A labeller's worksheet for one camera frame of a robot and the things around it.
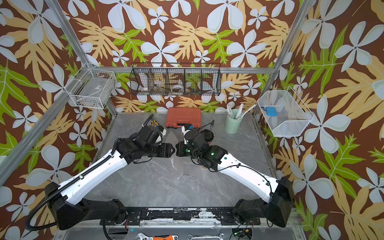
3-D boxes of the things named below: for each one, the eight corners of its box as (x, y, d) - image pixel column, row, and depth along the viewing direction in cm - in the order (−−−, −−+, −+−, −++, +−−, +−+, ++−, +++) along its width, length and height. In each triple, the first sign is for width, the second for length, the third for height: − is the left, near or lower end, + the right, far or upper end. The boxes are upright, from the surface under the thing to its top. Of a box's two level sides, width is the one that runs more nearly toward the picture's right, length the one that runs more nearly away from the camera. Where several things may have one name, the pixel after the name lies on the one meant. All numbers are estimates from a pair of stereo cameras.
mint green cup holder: (225, 133, 109) (229, 121, 98) (223, 122, 117) (226, 109, 106) (238, 133, 109) (244, 121, 98) (235, 122, 117) (240, 109, 106)
